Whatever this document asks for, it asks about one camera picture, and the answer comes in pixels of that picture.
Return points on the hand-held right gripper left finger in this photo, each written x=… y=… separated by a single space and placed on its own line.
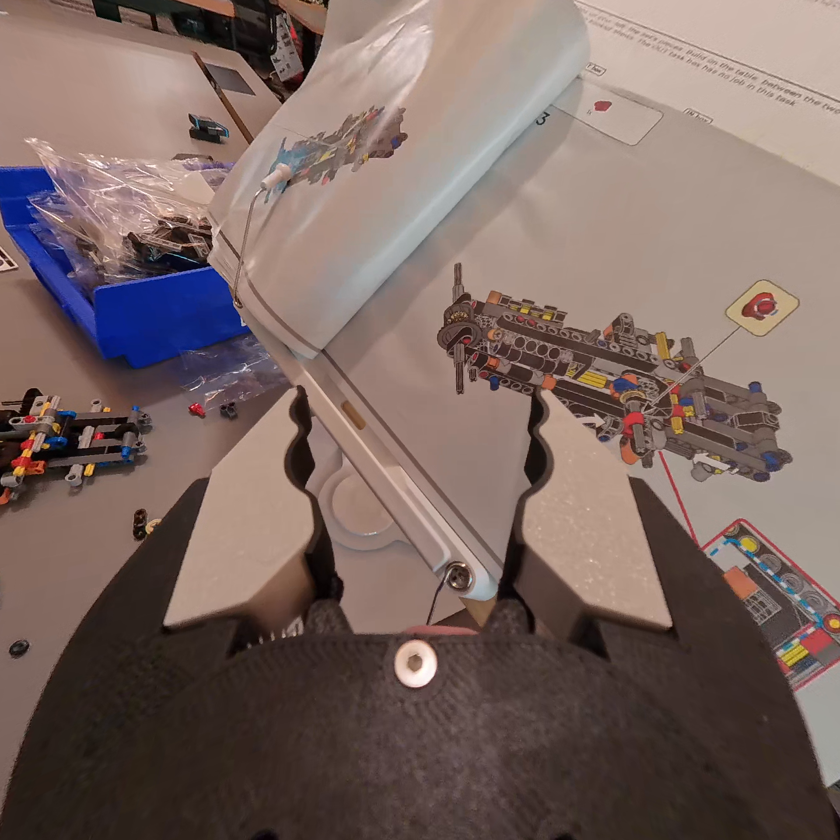
x=249 y=512

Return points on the white hanging tag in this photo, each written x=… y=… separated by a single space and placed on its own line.
x=289 y=52

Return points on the lego car chassis assembly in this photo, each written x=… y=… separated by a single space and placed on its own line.
x=85 y=436

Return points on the blue plastic bin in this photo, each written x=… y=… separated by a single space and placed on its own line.
x=151 y=321

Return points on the black and blue small device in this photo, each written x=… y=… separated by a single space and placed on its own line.
x=208 y=128

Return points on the lego instruction booklet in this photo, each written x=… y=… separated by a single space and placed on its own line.
x=525 y=229

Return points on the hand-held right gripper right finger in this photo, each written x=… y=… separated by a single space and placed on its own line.
x=584 y=518

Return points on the printed white paper sheet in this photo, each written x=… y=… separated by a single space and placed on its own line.
x=722 y=39

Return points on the clear bag of black parts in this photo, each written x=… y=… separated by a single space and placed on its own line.
x=98 y=197

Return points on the white sticker sheet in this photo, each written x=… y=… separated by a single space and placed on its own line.
x=5 y=259

